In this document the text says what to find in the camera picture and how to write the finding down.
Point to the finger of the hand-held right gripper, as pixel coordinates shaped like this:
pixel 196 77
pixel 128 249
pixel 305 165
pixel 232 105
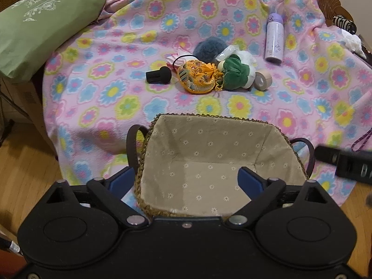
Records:
pixel 327 154

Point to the beige tape roll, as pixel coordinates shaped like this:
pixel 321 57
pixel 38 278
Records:
pixel 264 80

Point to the cream sponge with teal base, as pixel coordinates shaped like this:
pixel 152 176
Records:
pixel 221 65

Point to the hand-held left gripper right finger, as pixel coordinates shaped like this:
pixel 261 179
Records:
pixel 250 180

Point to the white plush toy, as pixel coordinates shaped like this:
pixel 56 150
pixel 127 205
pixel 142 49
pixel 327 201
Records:
pixel 248 57

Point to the crumpled white tissue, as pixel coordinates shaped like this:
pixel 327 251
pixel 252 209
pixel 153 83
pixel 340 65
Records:
pixel 354 43

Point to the zebra striped item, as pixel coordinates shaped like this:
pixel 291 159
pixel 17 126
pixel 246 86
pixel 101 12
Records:
pixel 344 23

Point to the brown rattan chair back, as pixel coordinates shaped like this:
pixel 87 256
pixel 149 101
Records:
pixel 330 0

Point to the green embroidered pillow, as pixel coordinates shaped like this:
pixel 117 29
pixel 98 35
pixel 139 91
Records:
pixel 37 29

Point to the tan cardboard box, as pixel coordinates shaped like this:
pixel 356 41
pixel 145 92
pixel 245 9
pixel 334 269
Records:
pixel 20 98

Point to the green frog plush toy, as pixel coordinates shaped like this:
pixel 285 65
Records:
pixel 237 74

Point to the purple white bottle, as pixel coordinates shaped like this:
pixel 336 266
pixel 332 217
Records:
pixel 274 39

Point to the pink flower fleece blanket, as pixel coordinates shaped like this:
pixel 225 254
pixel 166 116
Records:
pixel 116 93

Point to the woven basket with fabric lining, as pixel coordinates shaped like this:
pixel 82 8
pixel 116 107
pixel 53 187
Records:
pixel 209 157

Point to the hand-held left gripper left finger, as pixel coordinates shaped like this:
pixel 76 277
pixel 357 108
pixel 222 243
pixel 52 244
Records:
pixel 122 181

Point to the flat printed carton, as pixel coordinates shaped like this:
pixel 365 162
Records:
pixel 11 247

